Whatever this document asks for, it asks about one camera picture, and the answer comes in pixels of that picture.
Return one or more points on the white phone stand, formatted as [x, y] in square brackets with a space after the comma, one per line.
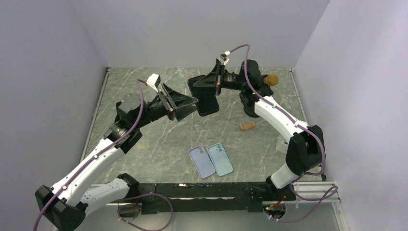
[282, 144]

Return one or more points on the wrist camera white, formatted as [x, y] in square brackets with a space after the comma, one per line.
[223, 59]
[153, 81]

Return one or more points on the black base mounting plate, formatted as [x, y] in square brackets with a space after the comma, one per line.
[203, 197]

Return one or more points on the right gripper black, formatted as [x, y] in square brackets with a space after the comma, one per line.
[209, 80]

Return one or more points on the black phone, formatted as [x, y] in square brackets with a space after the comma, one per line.
[207, 103]

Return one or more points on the small brown wooden block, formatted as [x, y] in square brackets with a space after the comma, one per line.
[244, 127]

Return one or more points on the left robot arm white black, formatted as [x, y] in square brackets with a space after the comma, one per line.
[70, 200]

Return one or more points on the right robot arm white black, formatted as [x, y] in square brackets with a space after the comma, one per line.
[305, 143]

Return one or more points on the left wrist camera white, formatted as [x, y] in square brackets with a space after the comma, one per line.
[153, 81]

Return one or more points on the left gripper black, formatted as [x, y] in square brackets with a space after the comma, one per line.
[183, 103]

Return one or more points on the wooden microphone on black stand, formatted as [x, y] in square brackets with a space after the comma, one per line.
[262, 85]

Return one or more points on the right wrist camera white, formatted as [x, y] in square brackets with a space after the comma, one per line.
[223, 59]

